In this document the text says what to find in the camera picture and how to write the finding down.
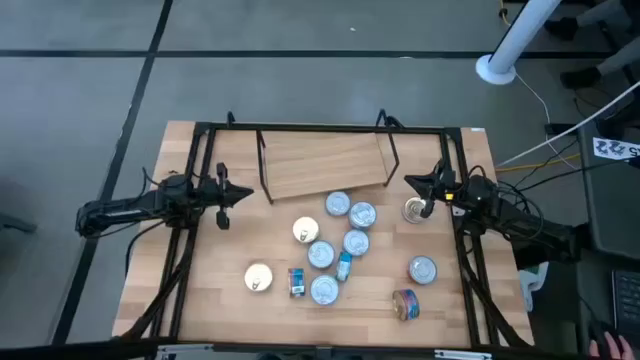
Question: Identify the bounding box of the thin white cable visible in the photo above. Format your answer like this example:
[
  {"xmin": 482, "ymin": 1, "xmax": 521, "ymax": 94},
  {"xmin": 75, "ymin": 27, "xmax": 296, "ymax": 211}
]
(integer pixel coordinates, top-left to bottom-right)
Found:
[{"xmin": 513, "ymin": 72, "xmax": 581, "ymax": 171}]

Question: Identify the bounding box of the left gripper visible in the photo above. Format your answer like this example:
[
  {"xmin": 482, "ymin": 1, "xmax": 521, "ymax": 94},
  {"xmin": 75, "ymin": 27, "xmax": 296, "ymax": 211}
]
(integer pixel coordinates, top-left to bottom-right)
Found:
[{"xmin": 202, "ymin": 162, "xmax": 255, "ymax": 231}]

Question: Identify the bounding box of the black keyboard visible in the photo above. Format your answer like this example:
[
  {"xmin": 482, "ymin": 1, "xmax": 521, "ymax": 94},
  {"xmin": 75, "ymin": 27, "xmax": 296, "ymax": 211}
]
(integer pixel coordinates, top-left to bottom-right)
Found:
[{"xmin": 610, "ymin": 269, "xmax": 640, "ymax": 336}]

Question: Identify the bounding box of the grey stand foot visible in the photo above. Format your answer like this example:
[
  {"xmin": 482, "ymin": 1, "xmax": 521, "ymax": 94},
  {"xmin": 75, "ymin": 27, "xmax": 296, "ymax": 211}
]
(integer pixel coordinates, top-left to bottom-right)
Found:
[{"xmin": 0, "ymin": 212, "xmax": 39, "ymax": 235}]

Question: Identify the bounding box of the black crossbar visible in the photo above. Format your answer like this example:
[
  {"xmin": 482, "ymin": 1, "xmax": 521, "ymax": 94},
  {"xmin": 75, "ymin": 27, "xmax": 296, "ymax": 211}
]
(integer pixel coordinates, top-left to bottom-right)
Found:
[{"xmin": 0, "ymin": 337, "xmax": 640, "ymax": 360}]

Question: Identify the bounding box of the white plastic bag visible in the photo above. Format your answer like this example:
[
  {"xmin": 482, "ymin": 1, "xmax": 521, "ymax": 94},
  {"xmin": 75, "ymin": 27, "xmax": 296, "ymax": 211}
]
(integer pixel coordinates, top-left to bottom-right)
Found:
[{"xmin": 518, "ymin": 262, "xmax": 550, "ymax": 312}]

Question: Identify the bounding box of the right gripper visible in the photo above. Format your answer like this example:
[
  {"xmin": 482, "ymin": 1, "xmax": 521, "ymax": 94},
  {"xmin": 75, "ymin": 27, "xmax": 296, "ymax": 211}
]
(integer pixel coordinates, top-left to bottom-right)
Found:
[{"xmin": 403, "ymin": 160, "xmax": 469, "ymax": 220}]

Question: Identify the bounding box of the black computer mouse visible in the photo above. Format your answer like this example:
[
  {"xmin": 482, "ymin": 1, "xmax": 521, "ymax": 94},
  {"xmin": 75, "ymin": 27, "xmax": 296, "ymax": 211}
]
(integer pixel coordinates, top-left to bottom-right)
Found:
[{"xmin": 587, "ymin": 319, "xmax": 626, "ymax": 360}]

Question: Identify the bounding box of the silver-lid green tuna can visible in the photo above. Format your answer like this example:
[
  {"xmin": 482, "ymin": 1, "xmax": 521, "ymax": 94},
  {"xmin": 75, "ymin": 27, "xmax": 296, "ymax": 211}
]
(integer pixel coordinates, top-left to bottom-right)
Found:
[
  {"xmin": 342, "ymin": 228, "xmax": 371, "ymax": 258},
  {"xmin": 309, "ymin": 274, "xmax": 341, "ymax": 307},
  {"xmin": 348, "ymin": 200, "xmax": 378, "ymax": 231}
]

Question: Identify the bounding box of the person's leg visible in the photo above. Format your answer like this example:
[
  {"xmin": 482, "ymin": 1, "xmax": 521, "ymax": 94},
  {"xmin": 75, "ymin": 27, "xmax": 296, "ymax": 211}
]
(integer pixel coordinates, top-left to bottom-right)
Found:
[
  {"xmin": 574, "ymin": 0, "xmax": 626, "ymax": 29},
  {"xmin": 597, "ymin": 39, "xmax": 640, "ymax": 81}
]

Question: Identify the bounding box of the person's hand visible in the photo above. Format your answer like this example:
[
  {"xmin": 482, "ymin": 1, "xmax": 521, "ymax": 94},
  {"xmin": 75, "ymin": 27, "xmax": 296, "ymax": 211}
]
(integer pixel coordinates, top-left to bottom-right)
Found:
[{"xmin": 588, "ymin": 330, "xmax": 636, "ymax": 360}]

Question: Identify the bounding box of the white pole with round base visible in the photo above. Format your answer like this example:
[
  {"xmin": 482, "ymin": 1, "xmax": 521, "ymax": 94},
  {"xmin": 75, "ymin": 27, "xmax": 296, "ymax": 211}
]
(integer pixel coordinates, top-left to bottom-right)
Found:
[{"xmin": 474, "ymin": 0, "xmax": 564, "ymax": 86}]

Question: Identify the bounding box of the black metal table frame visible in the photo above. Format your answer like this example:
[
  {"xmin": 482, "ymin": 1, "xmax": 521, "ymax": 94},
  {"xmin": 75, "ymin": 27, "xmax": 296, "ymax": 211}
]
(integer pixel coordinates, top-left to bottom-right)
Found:
[{"xmin": 112, "ymin": 119, "xmax": 535, "ymax": 351}]

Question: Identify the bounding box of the black cable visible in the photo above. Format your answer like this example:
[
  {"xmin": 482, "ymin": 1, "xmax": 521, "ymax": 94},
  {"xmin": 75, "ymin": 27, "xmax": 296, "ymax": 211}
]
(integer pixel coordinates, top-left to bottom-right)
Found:
[{"xmin": 514, "ymin": 157, "xmax": 640, "ymax": 194}]

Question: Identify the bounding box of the silver-lid red albacore can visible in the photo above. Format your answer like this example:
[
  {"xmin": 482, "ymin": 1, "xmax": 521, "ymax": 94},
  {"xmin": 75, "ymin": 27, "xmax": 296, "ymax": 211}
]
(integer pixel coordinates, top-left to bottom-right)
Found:
[{"xmin": 407, "ymin": 255, "xmax": 439, "ymax": 286}]

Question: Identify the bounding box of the person's shoe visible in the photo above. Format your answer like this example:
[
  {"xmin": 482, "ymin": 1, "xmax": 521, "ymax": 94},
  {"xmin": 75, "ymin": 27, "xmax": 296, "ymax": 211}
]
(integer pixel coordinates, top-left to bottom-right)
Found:
[
  {"xmin": 559, "ymin": 67, "xmax": 603, "ymax": 91},
  {"xmin": 543, "ymin": 17, "xmax": 580, "ymax": 42}
]

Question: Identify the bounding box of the wooden shelf board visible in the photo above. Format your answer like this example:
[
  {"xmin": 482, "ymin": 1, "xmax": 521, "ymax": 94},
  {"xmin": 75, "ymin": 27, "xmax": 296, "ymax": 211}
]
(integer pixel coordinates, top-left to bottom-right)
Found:
[{"xmin": 255, "ymin": 128, "xmax": 401, "ymax": 205}]

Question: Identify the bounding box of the black power box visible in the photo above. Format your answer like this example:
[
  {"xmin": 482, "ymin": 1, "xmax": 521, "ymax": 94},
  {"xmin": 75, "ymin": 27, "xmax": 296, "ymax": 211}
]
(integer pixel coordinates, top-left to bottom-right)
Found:
[{"xmin": 543, "ymin": 122, "xmax": 581, "ymax": 136}]

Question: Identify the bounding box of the silver-lid teal tuna can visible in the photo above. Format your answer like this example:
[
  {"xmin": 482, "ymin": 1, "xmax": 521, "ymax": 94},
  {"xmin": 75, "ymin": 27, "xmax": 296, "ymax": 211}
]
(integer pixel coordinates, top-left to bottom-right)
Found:
[
  {"xmin": 306, "ymin": 239, "xmax": 337, "ymax": 270},
  {"xmin": 324, "ymin": 190, "xmax": 352, "ymax": 218},
  {"xmin": 335, "ymin": 251, "xmax": 353, "ymax": 283}
]

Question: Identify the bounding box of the thick white cable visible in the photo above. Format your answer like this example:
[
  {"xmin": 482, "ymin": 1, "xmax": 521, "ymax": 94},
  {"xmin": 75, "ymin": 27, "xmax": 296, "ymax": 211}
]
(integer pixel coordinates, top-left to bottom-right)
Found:
[{"xmin": 495, "ymin": 79, "xmax": 640, "ymax": 169}]

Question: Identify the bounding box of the white printed sticker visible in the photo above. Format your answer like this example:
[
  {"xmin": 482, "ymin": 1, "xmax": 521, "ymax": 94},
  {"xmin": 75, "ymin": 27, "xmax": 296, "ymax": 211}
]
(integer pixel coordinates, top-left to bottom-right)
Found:
[{"xmin": 592, "ymin": 136, "xmax": 640, "ymax": 162}]

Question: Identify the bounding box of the dark grey desk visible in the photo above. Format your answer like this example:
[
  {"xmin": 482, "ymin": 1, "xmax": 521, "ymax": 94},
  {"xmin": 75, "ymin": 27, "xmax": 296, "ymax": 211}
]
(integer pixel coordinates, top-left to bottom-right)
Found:
[{"xmin": 577, "ymin": 107, "xmax": 640, "ymax": 261}]

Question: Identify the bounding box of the silver metal bracket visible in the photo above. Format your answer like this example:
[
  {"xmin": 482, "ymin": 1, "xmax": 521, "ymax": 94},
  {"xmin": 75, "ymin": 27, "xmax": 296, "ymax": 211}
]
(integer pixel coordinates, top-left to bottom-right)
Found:
[
  {"xmin": 155, "ymin": 343, "xmax": 214, "ymax": 360},
  {"xmin": 433, "ymin": 348, "xmax": 494, "ymax": 360}
]

